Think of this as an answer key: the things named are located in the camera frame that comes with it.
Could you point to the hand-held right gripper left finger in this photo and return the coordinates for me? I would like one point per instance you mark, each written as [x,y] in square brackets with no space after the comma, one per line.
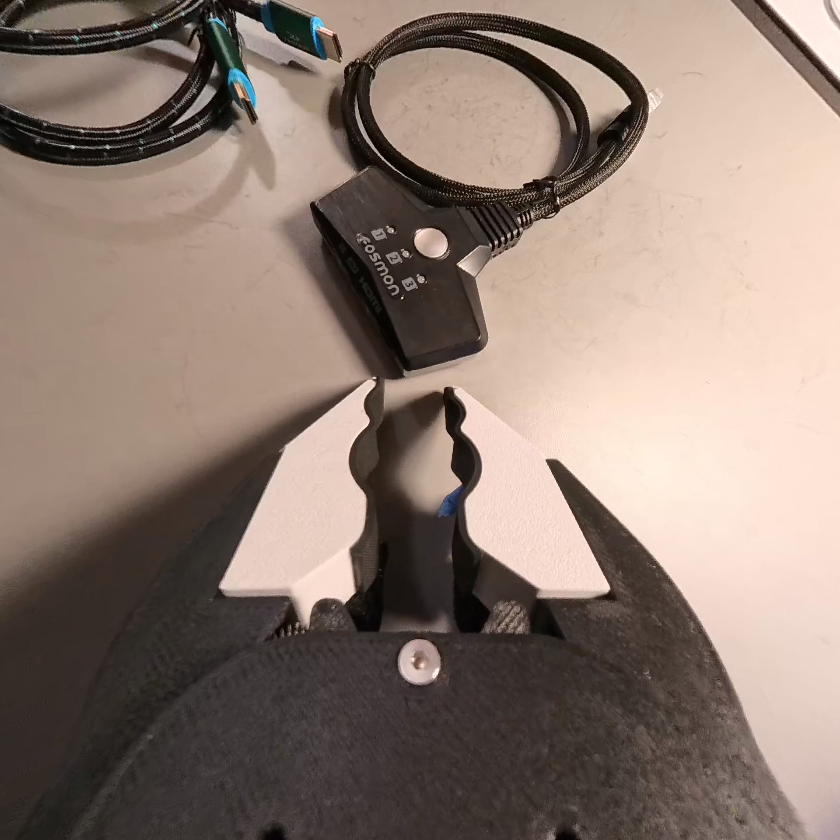
[295,525]

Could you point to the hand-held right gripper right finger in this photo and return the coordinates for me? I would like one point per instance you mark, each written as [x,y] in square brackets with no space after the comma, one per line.
[538,525]

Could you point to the white desk stand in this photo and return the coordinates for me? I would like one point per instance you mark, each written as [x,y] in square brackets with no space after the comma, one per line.
[820,26]

